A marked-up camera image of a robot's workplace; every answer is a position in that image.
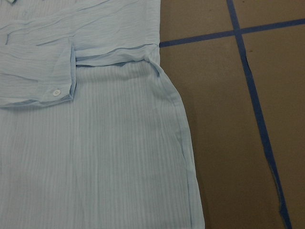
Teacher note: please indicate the light blue button shirt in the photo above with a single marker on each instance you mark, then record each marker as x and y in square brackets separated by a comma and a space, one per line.
[93, 134]

